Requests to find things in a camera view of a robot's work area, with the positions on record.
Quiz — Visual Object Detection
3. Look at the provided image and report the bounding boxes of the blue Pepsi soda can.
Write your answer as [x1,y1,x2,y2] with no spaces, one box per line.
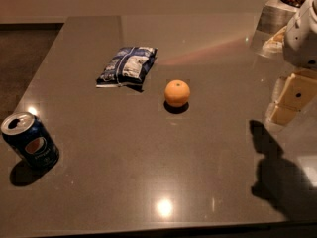
[1,112,59,170]

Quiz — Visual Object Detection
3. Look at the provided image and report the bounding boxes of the blue white chip bag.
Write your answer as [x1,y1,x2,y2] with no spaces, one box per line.
[96,47,157,88]

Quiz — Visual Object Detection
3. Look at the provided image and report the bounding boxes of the clear dispenser with grey base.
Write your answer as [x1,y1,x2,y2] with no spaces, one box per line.
[251,0,306,58]

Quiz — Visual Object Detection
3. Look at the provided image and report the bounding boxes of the orange fruit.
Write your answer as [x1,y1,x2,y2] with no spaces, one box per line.
[164,80,190,108]

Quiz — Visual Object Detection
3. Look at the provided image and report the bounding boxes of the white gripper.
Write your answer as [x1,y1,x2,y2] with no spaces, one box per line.
[265,0,317,132]

